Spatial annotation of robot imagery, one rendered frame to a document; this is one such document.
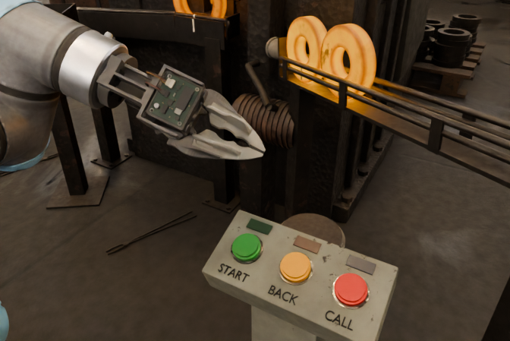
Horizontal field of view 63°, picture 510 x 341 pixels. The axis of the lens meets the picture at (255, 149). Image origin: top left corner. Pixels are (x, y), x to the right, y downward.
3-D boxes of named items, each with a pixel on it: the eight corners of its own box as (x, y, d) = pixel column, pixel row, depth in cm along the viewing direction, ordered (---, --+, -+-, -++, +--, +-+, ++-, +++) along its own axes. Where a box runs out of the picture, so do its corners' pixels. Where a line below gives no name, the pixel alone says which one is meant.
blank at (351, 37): (332, 20, 93) (319, 21, 92) (379, 28, 80) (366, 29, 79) (331, 87, 100) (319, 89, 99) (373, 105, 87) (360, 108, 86)
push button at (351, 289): (341, 273, 55) (341, 267, 53) (371, 285, 53) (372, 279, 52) (329, 301, 52) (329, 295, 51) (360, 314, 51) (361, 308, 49)
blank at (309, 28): (297, 13, 106) (285, 14, 105) (332, 19, 93) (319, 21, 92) (297, 73, 113) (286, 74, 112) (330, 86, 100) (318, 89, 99)
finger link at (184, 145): (215, 168, 53) (153, 137, 53) (215, 168, 55) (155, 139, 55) (231, 135, 54) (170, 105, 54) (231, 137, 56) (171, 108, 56)
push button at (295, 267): (289, 253, 58) (288, 247, 56) (316, 263, 56) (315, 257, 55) (276, 278, 56) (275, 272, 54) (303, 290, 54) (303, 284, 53)
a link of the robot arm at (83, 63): (77, 102, 57) (111, 41, 58) (109, 118, 57) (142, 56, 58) (48, 85, 48) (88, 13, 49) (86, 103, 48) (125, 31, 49)
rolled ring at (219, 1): (219, -29, 122) (225, -30, 124) (169, -33, 129) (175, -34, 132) (222, 34, 131) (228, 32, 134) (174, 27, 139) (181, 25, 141)
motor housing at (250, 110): (250, 220, 155) (248, 85, 128) (304, 241, 146) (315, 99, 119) (231, 241, 145) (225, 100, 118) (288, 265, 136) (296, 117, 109)
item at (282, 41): (302, 74, 115) (302, 34, 110) (303, 74, 114) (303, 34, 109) (278, 78, 112) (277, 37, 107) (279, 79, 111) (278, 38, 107)
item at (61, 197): (48, 179, 178) (-5, 4, 141) (111, 176, 180) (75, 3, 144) (31, 209, 161) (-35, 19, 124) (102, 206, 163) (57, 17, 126)
